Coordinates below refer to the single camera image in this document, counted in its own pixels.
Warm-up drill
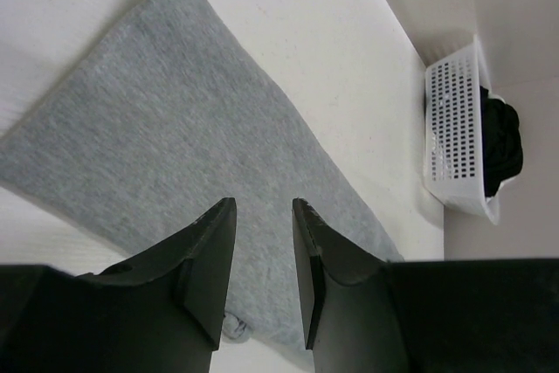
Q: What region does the white plastic basket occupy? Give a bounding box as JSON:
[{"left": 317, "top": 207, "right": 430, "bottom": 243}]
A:
[{"left": 424, "top": 36, "right": 500, "bottom": 224}]

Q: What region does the black tank top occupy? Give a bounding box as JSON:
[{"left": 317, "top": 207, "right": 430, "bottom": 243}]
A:
[{"left": 480, "top": 86, "right": 524, "bottom": 199}]

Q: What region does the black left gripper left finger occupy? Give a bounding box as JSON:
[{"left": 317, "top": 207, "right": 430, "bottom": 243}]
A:
[{"left": 72, "top": 197, "right": 238, "bottom": 352}]

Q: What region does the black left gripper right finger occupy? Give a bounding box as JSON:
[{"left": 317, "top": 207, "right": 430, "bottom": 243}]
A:
[{"left": 293, "top": 198, "right": 393, "bottom": 350}]

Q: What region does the grey tank top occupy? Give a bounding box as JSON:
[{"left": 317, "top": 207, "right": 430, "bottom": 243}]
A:
[{"left": 1, "top": 0, "right": 400, "bottom": 349}]

